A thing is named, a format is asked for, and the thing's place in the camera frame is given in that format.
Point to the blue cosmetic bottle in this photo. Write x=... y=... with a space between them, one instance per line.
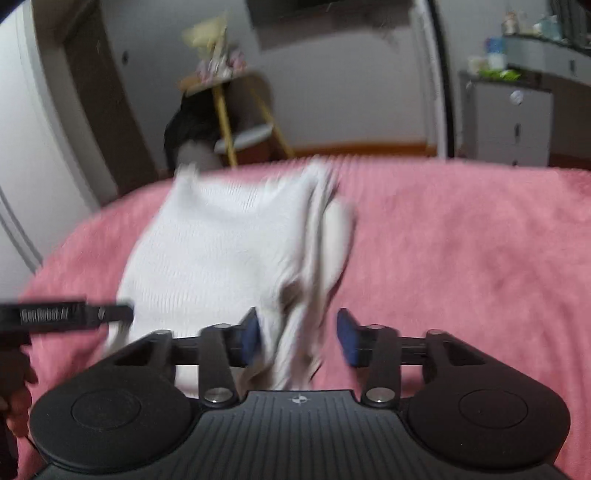
x=549 y=27

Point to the person's left hand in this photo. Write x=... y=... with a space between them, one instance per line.
x=18 y=383

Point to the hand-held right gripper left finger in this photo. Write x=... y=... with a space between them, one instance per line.
x=251 y=337

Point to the black garment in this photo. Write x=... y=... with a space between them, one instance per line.
x=189 y=124

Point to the white ribbed knit sweater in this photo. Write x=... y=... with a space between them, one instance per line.
x=221 y=240

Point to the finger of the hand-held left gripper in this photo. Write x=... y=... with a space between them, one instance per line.
x=113 y=314

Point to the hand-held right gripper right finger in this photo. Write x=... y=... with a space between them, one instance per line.
x=348 y=339

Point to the round wooden side table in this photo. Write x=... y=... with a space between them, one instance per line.
x=221 y=115

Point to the brown wooden door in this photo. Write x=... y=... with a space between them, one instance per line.
x=101 y=92

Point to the green packet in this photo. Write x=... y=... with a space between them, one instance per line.
x=501 y=74

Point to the white tower fan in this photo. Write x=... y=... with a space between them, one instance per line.
x=438 y=92

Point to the round black-framed mirror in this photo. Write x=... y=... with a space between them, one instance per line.
x=575 y=18

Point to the cream paper flower bouquet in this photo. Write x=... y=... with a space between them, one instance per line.
x=203 y=34

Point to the white panelled door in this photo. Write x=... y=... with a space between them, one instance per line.
x=27 y=161

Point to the grey drawer cabinet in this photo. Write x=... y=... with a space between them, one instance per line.
x=503 y=124

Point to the grey dressing table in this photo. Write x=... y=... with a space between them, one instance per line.
x=563 y=60

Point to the black wall television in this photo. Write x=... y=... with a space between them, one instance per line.
x=323 y=7

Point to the white lidded container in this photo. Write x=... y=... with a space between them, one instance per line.
x=479 y=64

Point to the blue and white box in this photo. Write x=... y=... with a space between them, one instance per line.
x=495 y=53

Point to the reed diffuser bottle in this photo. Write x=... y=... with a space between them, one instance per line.
x=510 y=23

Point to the pink printed can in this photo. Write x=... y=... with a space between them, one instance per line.
x=236 y=57
x=203 y=69

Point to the pink plush blanket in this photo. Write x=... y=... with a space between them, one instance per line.
x=461 y=254

